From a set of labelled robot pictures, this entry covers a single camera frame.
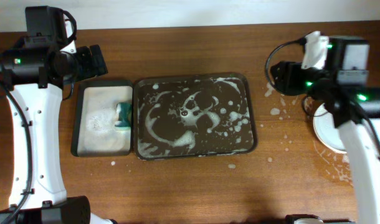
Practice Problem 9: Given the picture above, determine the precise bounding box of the pale blue plate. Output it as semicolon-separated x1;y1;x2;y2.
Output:
313;104;346;154

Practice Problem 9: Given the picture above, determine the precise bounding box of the yellow green sponge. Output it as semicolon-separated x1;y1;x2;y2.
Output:
115;102;132;131

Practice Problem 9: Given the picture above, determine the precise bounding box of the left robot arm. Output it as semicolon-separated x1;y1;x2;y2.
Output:
0;6;108;223

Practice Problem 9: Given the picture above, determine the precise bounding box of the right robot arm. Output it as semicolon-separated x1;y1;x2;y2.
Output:
264;31;380;223

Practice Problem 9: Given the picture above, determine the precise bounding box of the black soapy water tray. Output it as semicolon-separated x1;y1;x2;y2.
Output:
70;80;133;157

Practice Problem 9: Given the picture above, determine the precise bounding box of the dark brown serving tray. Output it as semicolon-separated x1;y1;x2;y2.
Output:
133;72;258;161

